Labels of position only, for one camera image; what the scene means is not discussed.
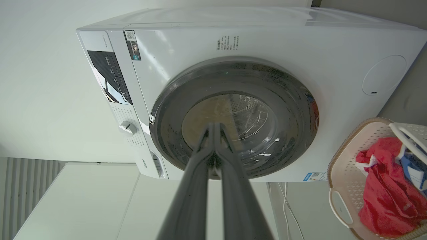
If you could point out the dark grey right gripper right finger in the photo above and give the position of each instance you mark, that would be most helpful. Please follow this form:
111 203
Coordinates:
240 206

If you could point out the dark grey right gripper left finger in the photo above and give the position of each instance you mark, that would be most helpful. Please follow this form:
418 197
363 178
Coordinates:
190 200

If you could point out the dark round glass washer door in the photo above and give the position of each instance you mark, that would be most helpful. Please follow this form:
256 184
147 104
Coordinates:
290 100

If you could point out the white washing machine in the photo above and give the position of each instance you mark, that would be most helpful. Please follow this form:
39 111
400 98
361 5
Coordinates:
186 43

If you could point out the blue energy label sticker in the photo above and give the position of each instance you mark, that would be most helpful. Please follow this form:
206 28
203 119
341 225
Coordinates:
315 176

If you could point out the stainless steel washer drum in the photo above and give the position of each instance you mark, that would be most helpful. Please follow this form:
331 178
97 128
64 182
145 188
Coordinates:
253 113

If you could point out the silver washer control knob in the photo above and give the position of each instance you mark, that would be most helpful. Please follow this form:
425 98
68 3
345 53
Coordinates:
128 128

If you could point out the white cabinet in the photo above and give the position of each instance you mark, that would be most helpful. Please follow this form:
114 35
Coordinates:
83 200

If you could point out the cream perforated laundry basket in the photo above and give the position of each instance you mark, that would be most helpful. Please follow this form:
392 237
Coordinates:
347 186

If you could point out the red garment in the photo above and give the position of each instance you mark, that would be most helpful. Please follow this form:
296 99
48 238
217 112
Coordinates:
387 200

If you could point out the black washer display panel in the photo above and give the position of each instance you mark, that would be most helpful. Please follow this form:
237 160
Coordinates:
108 71

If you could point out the black QR sticker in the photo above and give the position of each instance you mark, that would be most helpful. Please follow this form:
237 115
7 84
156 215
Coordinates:
132 45

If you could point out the blue and white garment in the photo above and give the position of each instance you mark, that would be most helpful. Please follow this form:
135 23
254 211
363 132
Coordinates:
415 170

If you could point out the round white filter cover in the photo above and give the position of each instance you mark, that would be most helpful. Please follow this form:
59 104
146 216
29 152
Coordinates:
383 75

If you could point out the white ribbed wall panel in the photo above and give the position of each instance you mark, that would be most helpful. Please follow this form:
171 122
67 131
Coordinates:
20 186

